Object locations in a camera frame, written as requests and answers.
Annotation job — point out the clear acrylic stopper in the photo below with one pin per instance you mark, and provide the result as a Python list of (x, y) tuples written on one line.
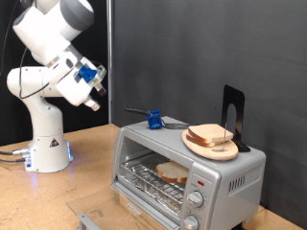
[(224, 140)]

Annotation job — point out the wooden stand under oven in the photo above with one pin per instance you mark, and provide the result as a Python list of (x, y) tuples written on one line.
[(150, 223)]

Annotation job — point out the silver toaster oven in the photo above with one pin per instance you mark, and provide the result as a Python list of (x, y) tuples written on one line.
[(243, 169)]

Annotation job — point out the metal pole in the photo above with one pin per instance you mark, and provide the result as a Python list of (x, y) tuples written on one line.
[(110, 64)]

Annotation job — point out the black metal bookend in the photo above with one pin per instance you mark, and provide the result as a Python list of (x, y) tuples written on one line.
[(233, 94)]

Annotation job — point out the foil-lined crumb tray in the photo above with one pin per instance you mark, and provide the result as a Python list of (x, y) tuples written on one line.
[(150, 195)]

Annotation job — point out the round wooden plate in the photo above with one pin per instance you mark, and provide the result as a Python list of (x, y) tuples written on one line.
[(211, 153)]

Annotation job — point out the white bread slice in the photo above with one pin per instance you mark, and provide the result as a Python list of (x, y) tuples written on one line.
[(172, 171), (198, 142), (207, 131)]

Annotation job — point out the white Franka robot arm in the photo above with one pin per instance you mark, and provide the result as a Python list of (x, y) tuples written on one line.
[(44, 127)]

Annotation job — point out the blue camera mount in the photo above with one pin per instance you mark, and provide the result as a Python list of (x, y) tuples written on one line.
[(87, 73)]

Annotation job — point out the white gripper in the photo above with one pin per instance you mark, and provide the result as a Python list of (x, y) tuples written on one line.
[(75, 86)]

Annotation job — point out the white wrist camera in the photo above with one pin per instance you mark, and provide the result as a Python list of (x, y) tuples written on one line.
[(101, 72)]

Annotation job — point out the silver oven knob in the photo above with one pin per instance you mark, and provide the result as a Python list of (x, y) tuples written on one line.
[(191, 223), (195, 199)]

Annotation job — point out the slotted metal spatula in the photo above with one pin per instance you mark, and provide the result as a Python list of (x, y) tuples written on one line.
[(137, 110)]

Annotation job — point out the blue spatula grip block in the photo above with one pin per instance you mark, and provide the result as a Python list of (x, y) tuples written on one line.
[(154, 120)]

